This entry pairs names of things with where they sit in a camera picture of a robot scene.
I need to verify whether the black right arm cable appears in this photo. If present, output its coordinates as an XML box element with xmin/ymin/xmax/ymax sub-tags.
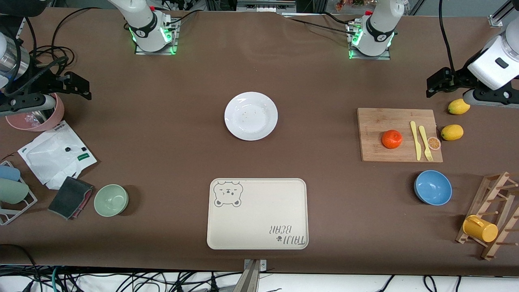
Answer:
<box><xmin>3</xmin><ymin>36</ymin><xmax>67</xmax><ymax>97</ymax></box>

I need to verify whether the white plastic bag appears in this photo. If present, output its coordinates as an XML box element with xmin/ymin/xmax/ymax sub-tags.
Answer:
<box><xmin>17</xmin><ymin>120</ymin><xmax>98</xmax><ymax>190</ymax></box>

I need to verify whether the wooden cutting board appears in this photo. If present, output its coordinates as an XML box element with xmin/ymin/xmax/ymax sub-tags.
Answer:
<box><xmin>357</xmin><ymin>108</ymin><xmax>444</xmax><ymax>163</ymax></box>

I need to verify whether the light blue cup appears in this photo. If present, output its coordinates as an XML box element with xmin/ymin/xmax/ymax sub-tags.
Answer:
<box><xmin>0</xmin><ymin>164</ymin><xmax>21</xmax><ymax>182</ymax></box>

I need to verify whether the pink cloth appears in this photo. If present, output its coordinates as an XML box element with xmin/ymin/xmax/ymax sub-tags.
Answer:
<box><xmin>74</xmin><ymin>187</ymin><xmax>94</xmax><ymax>220</ymax></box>

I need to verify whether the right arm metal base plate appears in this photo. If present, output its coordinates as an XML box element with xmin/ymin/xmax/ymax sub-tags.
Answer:
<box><xmin>135</xmin><ymin>18</ymin><xmax>179</xmax><ymax>55</ymax></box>

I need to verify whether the short aluminium profile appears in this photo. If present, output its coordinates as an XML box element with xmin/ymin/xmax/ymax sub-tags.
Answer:
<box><xmin>489</xmin><ymin>0</ymin><xmax>519</xmax><ymax>28</ymax></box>

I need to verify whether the blue bowl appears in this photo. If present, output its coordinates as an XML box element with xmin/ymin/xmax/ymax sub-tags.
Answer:
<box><xmin>414</xmin><ymin>170</ymin><xmax>453</xmax><ymax>206</ymax></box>

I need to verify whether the orange mandarin fruit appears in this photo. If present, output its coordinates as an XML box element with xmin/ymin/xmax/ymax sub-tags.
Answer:
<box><xmin>382</xmin><ymin>130</ymin><xmax>403</xmax><ymax>149</ymax></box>

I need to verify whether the yellow plastic fork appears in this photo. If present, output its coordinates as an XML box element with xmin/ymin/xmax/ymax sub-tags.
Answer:
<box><xmin>418</xmin><ymin>125</ymin><xmax>434</xmax><ymax>162</ymax></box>

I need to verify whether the yellow mug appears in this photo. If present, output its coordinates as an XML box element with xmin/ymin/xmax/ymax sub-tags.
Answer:
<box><xmin>463</xmin><ymin>215</ymin><xmax>499</xmax><ymax>243</ymax></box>

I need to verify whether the dark grey cloth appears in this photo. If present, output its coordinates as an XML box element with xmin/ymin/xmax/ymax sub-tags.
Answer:
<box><xmin>48</xmin><ymin>176</ymin><xmax>93</xmax><ymax>221</ymax></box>

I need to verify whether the white wire rack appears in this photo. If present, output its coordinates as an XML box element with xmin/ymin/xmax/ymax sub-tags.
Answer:
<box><xmin>0</xmin><ymin>161</ymin><xmax>38</xmax><ymax>226</ymax></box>

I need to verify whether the wooden cup rack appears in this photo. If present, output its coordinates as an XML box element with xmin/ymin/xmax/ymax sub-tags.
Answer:
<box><xmin>455</xmin><ymin>172</ymin><xmax>519</xmax><ymax>261</ymax></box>

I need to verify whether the coiled black cable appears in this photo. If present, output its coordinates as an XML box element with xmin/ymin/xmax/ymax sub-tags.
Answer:
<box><xmin>18</xmin><ymin>7</ymin><xmax>102</xmax><ymax>82</ymax></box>

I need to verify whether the black base power cable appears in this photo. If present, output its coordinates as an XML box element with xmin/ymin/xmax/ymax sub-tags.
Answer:
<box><xmin>282</xmin><ymin>11</ymin><xmax>359</xmax><ymax>36</ymax></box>

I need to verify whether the pale green bowl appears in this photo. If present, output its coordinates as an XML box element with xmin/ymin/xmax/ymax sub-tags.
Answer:
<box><xmin>94</xmin><ymin>184</ymin><xmax>129</xmax><ymax>217</ymax></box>

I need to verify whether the black floor cable loop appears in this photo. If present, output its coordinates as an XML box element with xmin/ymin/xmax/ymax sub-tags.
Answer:
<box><xmin>0</xmin><ymin>243</ymin><xmax>41</xmax><ymax>292</ymax></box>

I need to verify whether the yellow lemon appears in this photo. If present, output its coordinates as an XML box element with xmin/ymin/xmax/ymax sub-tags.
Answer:
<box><xmin>448</xmin><ymin>99</ymin><xmax>471</xmax><ymax>115</ymax></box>
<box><xmin>441</xmin><ymin>124</ymin><xmax>464</xmax><ymax>142</ymax></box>

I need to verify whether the pink bowl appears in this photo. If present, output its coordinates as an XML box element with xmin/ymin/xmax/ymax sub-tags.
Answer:
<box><xmin>5</xmin><ymin>93</ymin><xmax>65</xmax><ymax>132</ymax></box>

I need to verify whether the aluminium frame structure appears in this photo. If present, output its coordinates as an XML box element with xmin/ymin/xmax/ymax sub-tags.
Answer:
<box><xmin>205</xmin><ymin>0</ymin><xmax>317</xmax><ymax>17</ymax></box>

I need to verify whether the pale green cup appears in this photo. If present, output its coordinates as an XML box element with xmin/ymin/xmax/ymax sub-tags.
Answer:
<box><xmin>0</xmin><ymin>178</ymin><xmax>30</xmax><ymax>204</ymax></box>

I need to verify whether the cream tray with bear print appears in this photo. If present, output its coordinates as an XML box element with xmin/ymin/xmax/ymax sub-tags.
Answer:
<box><xmin>207</xmin><ymin>178</ymin><xmax>309</xmax><ymax>250</ymax></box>

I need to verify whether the metal camera bracket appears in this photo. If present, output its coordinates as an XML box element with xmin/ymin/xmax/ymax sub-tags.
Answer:
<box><xmin>242</xmin><ymin>259</ymin><xmax>268</xmax><ymax>292</ymax></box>

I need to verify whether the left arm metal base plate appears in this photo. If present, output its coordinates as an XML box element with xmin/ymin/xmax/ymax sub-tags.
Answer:
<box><xmin>347</xmin><ymin>22</ymin><xmax>392</xmax><ymax>60</ymax></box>

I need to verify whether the yellow plastic knife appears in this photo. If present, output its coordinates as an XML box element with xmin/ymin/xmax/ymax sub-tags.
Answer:
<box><xmin>410</xmin><ymin>121</ymin><xmax>422</xmax><ymax>161</ymax></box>

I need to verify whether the white round plate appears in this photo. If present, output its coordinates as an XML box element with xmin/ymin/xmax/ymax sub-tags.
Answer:
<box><xmin>225</xmin><ymin>92</ymin><xmax>279</xmax><ymax>141</ymax></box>

